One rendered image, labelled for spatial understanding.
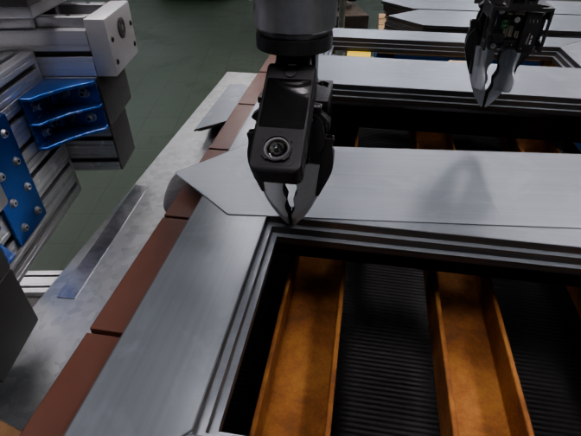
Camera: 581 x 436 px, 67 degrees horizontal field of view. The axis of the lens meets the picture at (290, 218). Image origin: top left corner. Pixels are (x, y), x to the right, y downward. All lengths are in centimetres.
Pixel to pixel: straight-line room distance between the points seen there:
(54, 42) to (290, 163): 55
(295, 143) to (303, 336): 31
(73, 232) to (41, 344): 139
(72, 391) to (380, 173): 44
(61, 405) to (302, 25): 37
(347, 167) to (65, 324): 44
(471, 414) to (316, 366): 18
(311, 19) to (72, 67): 52
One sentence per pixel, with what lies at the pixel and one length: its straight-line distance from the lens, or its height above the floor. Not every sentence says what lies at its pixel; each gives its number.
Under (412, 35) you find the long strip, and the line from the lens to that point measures 128.
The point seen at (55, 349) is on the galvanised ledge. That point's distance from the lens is 66.
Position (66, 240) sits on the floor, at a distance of 201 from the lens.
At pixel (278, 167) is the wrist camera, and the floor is 97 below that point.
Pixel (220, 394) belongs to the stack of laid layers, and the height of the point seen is 83.
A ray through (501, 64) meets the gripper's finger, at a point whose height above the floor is 95.
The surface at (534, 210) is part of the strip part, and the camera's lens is 61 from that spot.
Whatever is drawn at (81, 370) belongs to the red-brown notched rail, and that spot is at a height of 83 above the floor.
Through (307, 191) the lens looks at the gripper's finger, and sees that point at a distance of 48.
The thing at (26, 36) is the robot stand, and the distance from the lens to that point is 85.
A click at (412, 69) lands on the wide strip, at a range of 102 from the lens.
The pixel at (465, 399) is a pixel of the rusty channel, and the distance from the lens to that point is 59.
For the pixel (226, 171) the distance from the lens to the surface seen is 61.
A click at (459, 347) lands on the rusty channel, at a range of 63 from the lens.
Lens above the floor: 116
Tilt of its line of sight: 37 degrees down
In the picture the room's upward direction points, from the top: straight up
